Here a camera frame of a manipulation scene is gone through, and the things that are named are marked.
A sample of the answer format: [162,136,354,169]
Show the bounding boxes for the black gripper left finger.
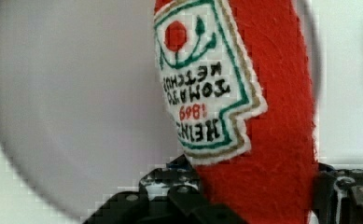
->
[138,155,202,202]

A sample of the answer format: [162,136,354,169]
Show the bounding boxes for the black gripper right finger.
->
[313,163,363,224]

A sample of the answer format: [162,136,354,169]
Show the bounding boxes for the red plush ketchup bottle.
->
[153,0,317,224]

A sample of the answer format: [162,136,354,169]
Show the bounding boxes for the round grey plate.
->
[0,0,324,220]

